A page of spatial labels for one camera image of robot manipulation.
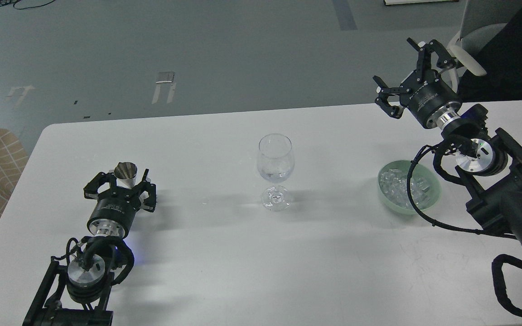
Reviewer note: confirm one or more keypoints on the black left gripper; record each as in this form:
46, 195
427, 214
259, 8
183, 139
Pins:
116, 209

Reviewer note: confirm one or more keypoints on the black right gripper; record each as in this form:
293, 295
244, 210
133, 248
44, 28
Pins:
423, 92

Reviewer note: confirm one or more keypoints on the steel cocktail jigger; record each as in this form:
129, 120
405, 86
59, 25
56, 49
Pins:
125, 173

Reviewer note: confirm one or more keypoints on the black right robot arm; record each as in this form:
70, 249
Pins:
489, 167

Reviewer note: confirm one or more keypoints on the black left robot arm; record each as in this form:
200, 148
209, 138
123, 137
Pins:
77, 285

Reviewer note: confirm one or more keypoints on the green bowl of ice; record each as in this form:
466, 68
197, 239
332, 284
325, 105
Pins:
392, 187

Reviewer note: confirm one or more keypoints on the clear wine glass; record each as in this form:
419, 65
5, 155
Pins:
275, 163

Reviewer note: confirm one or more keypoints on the grey office chair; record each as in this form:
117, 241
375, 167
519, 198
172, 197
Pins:
482, 20

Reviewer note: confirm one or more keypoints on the person in black shirt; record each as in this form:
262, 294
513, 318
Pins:
502, 60

